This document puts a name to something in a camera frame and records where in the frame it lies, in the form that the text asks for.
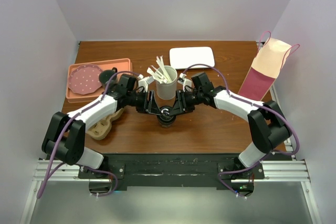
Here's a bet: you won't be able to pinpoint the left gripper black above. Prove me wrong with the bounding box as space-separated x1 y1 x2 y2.
126 89 161 115

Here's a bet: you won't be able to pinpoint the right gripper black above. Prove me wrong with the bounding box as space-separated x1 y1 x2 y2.
170 90 203 117

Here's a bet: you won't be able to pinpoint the black coffee cup lid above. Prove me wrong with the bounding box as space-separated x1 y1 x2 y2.
156 105 176 123

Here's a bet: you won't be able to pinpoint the pink paper gift bag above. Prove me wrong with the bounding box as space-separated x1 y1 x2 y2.
238 31 300 101

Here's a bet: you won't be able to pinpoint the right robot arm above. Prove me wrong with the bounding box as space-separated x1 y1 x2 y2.
167 72 292 178

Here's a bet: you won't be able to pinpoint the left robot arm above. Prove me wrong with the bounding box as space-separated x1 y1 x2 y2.
41 72 161 178

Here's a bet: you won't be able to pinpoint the white cylindrical holder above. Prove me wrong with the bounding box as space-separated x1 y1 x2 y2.
155 66 178 100

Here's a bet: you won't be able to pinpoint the white paper stir sticks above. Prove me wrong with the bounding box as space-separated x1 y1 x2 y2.
147 56 172 84

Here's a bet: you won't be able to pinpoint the white rectangular plate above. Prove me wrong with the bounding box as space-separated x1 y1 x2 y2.
169 47 215 70

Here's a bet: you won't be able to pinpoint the cardboard cup carrier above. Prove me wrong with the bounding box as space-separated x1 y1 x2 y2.
86 108 124 141

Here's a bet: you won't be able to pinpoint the dark green mug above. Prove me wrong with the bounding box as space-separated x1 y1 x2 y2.
99 67 118 89

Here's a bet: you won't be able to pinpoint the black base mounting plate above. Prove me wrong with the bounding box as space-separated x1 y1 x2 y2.
76 152 293 192

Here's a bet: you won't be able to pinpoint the pink plastic tray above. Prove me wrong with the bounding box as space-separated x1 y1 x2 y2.
66 58 132 103

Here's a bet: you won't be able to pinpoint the pink dotted plate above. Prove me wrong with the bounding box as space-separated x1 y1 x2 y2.
68 64 103 95

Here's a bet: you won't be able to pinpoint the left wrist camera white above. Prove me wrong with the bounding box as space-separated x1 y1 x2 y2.
138 76 154 91

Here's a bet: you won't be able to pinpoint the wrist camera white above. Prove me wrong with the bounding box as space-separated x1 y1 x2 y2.
177 73 192 89
138 76 154 91

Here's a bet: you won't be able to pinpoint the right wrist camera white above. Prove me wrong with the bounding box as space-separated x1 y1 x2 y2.
177 73 192 89

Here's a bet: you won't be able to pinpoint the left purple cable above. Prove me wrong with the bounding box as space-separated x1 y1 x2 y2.
36 71 142 199

